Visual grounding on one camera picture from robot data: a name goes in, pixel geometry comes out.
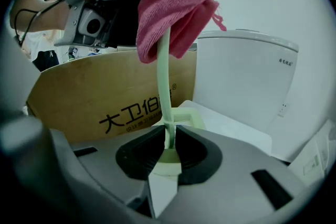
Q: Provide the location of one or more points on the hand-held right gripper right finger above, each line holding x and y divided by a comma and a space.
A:
236, 173

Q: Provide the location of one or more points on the person's left forearm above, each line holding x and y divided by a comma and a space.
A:
44, 17

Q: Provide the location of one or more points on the pink cloth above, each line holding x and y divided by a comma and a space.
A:
170, 15

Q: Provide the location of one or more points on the white toilet with closed lid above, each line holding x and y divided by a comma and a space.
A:
241, 76

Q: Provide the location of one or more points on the pale green toilet brush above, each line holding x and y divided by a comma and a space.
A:
164, 81

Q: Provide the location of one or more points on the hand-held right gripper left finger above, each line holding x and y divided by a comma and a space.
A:
105, 165

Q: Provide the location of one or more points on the large cardboard box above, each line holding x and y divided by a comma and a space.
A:
92, 91

